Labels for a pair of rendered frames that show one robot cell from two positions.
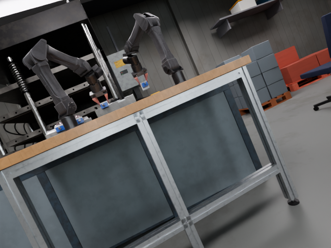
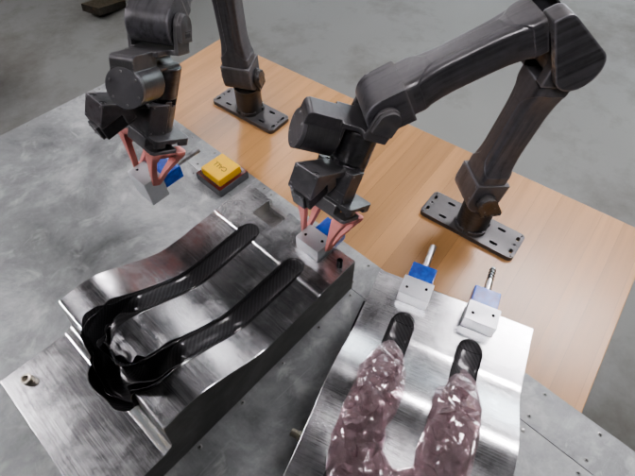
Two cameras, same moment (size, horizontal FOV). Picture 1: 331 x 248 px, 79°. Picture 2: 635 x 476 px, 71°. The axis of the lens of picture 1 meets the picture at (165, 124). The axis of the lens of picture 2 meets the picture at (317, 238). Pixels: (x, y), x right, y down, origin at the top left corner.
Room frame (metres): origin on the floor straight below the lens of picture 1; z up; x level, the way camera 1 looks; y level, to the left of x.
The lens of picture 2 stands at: (1.57, 0.64, 1.51)
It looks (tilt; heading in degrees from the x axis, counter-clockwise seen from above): 54 degrees down; 229
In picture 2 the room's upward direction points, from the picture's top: straight up
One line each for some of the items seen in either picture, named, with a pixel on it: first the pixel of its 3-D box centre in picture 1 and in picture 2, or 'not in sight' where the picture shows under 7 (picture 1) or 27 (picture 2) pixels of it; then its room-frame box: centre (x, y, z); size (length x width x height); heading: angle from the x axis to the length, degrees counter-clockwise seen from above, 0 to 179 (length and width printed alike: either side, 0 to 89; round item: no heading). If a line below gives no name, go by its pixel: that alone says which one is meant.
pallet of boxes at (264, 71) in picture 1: (245, 83); not in sight; (3.97, -1.77, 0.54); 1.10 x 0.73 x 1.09; 9
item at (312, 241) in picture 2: (104, 105); (332, 230); (1.25, 0.30, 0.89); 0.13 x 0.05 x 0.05; 7
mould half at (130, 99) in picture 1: (119, 108); (190, 319); (1.52, 0.27, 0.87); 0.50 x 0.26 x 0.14; 7
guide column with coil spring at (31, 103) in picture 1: (40, 121); not in sight; (1.97, 1.09, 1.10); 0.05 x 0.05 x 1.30
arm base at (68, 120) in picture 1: (70, 124); (475, 213); (0.98, 0.42, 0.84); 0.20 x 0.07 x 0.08; 102
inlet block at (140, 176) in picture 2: (145, 84); (170, 168); (1.40, 0.02, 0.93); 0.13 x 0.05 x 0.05; 7
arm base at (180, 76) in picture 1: (179, 79); (248, 97); (1.10, -0.17, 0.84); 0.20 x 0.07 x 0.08; 102
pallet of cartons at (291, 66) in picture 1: (301, 63); not in sight; (4.43, -3.30, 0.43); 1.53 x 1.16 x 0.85; 102
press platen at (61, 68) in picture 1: (55, 82); not in sight; (2.39, 0.97, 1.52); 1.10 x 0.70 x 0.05; 97
